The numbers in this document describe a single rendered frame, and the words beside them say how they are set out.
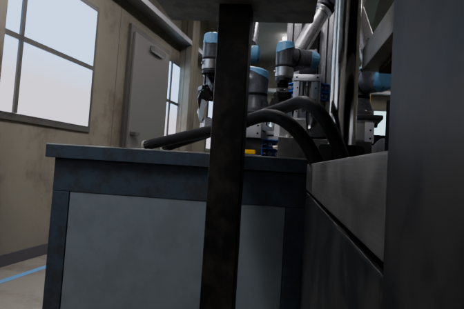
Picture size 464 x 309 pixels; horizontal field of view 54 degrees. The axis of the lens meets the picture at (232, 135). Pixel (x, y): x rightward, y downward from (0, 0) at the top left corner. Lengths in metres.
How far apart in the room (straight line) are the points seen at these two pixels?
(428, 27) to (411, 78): 0.03
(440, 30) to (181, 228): 1.09
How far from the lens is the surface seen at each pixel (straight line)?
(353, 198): 0.36
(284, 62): 1.88
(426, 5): 0.21
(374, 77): 2.11
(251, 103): 2.23
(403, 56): 0.23
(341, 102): 1.02
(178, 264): 1.25
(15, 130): 3.44
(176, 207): 1.23
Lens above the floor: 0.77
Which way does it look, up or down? 4 degrees up
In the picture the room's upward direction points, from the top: 4 degrees clockwise
